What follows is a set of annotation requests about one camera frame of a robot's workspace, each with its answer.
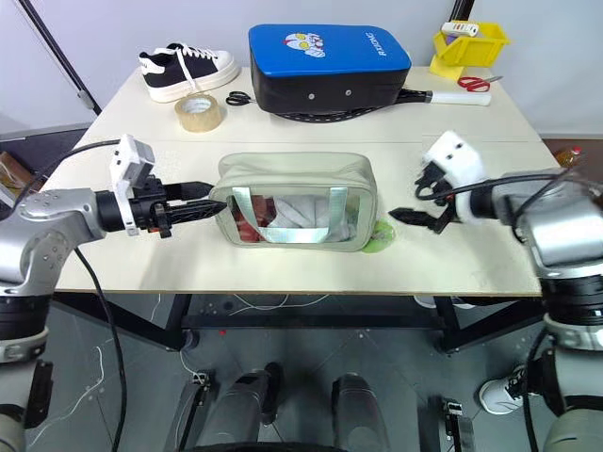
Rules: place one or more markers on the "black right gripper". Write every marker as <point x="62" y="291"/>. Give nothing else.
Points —
<point x="435" y="186"/>

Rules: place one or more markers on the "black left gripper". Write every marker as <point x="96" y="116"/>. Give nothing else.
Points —
<point x="147" y="207"/>

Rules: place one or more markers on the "clear beige toiletry bag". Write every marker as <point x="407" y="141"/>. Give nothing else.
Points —
<point x="292" y="174"/>

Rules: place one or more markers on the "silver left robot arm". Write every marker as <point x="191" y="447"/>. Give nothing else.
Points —
<point x="52" y="214"/>

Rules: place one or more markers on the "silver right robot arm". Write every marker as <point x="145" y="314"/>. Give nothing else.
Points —
<point x="556" y="221"/>

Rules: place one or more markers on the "clear packing tape roll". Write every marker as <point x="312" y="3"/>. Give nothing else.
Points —
<point x="200" y="117"/>

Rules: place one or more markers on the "black scissors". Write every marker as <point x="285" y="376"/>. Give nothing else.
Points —
<point x="238" y="98"/>

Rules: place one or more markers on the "black and white sneaker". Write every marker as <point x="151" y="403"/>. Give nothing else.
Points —
<point x="188" y="70"/>

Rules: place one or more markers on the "red scissors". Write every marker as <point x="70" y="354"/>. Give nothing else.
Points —
<point x="473" y="85"/>

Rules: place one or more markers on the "yellow oil bottle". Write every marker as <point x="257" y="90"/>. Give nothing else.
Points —
<point x="569" y="157"/>

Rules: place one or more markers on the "yellow plastic bin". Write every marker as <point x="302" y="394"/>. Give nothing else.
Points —
<point x="476" y="49"/>

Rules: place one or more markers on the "brown cardboard box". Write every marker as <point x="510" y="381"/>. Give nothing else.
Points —
<point x="11" y="176"/>

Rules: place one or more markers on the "white sneaker with black laces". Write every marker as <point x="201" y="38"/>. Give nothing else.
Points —
<point x="501" y="393"/>

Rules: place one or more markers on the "black slanted pole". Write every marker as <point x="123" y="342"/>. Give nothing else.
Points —
<point x="61" y="56"/>

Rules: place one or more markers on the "blue and black kick pad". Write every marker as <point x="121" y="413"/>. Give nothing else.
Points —
<point x="325" y="52"/>

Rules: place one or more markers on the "dark grey rounded robot leg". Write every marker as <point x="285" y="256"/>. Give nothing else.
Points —
<point x="358" y="409"/>
<point x="240" y="409"/>

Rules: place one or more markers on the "black floor stand foot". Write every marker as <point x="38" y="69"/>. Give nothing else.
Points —
<point x="193" y="405"/>
<point x="457" y="424"/>

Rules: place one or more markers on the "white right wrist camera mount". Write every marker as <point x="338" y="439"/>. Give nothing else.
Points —
<point x="459" y="157"/>

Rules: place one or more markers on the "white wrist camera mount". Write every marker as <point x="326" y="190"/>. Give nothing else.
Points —
<point x="126" y="162"/>
<point x="459" y="157"/>

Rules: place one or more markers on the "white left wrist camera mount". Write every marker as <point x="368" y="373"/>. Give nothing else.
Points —
<point x="126" y="162"/>

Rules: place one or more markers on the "black metal table frame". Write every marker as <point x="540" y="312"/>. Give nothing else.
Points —
<point x="311" y="322"/>

